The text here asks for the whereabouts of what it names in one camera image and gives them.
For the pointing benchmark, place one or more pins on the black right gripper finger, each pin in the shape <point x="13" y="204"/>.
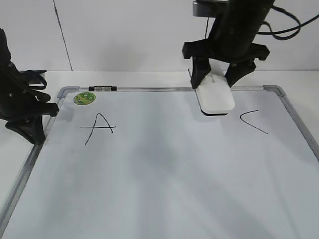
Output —
<point x="237" y="71"/>
<point x="200" y="68"/>

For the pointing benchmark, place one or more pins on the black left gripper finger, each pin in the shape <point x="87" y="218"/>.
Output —
<point x="31" y="129"/>
<point x="34" y="78"/>

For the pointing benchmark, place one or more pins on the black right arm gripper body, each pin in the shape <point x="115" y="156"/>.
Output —
<point x="228" y="42"/>

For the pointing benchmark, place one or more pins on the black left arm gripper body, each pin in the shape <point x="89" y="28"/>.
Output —
<point x="17" y="100"/>

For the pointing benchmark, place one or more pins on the white rectangular whiteboard eraser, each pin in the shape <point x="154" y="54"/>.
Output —
<point x="214" y="95"/>

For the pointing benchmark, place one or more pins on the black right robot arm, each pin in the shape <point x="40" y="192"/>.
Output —
<point x="246" y="12"/>

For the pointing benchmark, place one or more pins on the green round magnet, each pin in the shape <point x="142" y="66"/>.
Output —
<point x="84" y="98"/>

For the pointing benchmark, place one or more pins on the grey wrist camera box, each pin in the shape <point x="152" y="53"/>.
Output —
<point x="208" y="8"/>

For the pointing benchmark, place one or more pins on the white board with aluminium frame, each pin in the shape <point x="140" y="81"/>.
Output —
<point x="146" y="163"/>

